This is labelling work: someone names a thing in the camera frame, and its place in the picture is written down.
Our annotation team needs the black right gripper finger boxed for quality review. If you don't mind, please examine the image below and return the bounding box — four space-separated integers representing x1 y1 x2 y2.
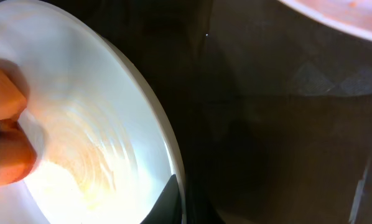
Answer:
141 174 182 224

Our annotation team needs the white plate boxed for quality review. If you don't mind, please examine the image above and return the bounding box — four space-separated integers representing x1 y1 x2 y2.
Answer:
0 1 184 223
279 0 372 41

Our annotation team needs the orange green sponge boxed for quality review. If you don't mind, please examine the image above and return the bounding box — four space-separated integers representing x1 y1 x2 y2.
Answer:
0 69 37 187

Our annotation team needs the white plate bottom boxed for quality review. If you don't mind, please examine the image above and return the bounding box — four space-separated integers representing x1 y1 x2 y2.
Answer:
279 0 372 41

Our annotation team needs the brown translucent tray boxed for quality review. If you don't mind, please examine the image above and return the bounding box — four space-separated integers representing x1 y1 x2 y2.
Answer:
55 0 372 223

